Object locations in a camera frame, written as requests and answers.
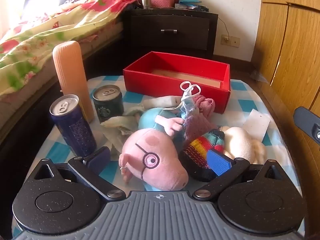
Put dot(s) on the red cardboard box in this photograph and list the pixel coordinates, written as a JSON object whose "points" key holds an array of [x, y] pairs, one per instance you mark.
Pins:
{"points": [[160, 80]]}

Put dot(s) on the dark wooden bed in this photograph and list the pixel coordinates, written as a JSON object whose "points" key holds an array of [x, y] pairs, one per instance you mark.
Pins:
{"points": [[15, 110]]}

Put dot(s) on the purple knitted sock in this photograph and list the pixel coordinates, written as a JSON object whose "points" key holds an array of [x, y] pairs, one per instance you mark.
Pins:
{"points": [[197, 127]]}

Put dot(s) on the dark green coffee can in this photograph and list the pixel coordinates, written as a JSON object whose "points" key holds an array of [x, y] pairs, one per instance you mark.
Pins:
{"points": [[110, 105]]}

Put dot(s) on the pink pig plush toy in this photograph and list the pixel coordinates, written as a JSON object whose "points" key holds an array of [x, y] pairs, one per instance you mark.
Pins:
{"points": [[160, 160]]}

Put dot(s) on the blue drink can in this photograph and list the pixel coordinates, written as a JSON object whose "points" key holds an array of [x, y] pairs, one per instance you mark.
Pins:
{"points": [[75, 130]]}

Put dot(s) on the peach ribbed bottle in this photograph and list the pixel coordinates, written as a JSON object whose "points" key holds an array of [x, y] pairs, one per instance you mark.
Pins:
{"points": [[70, 75]]}

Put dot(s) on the white towel with green print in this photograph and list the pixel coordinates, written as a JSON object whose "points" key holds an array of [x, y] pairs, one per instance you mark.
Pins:
{"points": [[117, 125]]}

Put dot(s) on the dark wooden nightstand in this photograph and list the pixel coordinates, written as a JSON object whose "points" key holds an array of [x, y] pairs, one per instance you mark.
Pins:
{"points": [[175, 40]]}

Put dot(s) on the clear plastic wrapper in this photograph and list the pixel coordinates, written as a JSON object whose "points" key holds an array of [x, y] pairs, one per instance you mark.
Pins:
{"points": [[258, 77]]}

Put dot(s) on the floral blanket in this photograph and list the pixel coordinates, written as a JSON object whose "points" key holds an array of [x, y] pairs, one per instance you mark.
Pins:
{"points": [[50, 35]]}

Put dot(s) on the blue checkered tablecloth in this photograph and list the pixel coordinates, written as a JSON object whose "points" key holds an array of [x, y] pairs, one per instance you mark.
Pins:
{"points": [[252, 100]]}

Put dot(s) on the white paper card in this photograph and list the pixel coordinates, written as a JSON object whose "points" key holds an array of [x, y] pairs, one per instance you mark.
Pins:
{"points": [[256, 123]]}

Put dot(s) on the white plush toy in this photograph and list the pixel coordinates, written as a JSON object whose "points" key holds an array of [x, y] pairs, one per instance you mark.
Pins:
{"points": [[242, 142]]}

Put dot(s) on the wooden wardrobe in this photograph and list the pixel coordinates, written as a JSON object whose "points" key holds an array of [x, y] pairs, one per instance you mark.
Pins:
{"points": [[287, 42]]}

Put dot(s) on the blue face mask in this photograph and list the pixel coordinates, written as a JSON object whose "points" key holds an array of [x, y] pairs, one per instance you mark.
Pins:
{"points": [[187, 105]]}

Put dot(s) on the beige wall socket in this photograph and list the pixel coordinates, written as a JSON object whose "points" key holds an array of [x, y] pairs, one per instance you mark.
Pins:
{"points": [[231, 40]]}

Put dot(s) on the rainbow striped knitted sock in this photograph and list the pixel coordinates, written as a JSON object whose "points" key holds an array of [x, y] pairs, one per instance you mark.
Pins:
{"points": [[197, 155]]}

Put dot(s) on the blue plastic bag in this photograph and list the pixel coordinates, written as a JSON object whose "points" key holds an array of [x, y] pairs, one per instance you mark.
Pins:
{"points": [[190, 1]]}

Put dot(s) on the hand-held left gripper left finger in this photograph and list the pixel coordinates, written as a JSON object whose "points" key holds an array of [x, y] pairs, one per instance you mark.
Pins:
{"points": [[98, 159]]}

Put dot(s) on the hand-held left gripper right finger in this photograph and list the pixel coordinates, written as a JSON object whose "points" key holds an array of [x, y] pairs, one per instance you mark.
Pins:
{"points": [[220, 165]]}

